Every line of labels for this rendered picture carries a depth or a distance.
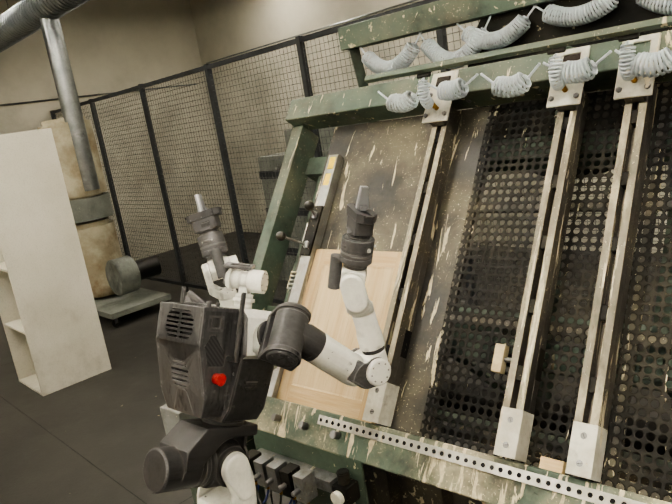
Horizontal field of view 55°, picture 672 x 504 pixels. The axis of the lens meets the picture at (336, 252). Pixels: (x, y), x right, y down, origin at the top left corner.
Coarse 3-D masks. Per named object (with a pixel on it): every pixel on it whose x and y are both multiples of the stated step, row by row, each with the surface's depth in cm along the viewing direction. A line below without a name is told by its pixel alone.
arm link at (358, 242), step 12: (348, 204) 172; (348, 216) 171; (360, 216) 164; (372, 216) 164; (348, 228) 171; (360, 228) 166; (372, 228) 167; (348, 240) 168; (360, 240) 168; (372, 240) 170; (348, 252) 169; (360, 252) 168; (372, 252) 171
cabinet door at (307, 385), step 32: (320, 256) 239; (384, 256) 220; (320, 288) 234; (384, 288) 215; (320, 320) 229; (352, 320) 219; (384, 320) 210; (288, 384) 227; (320, 384) 218; (352, 416) 205
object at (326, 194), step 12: (336, 156) 250; (336, 168) 249; (336, 180) 249; (324, 192) 247; (324, 204) 245; (324, 216) 245; (324, 228) 245; (312, 252) 240; (300, 264) 242; (312, 264) 241; (300, 276) 239; (300, 288) 237; (300, 300) 236; (276, 372) 230; (276, 384) 229; (276, 396) 229
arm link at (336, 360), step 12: (324, 348) 168; (336, 348) 171; (324, 360) 169; (336, 360) 170; (348, 360) 172; (360, 360) 176; (372, 360) 175; (384, 360) 176; (336, 372) 172; (348, 372) 173; (360, 372) 173; (372, 372) 174; (384, 372) 176; (348, 384) 176; (360, 384) 174; (372, 384) 175
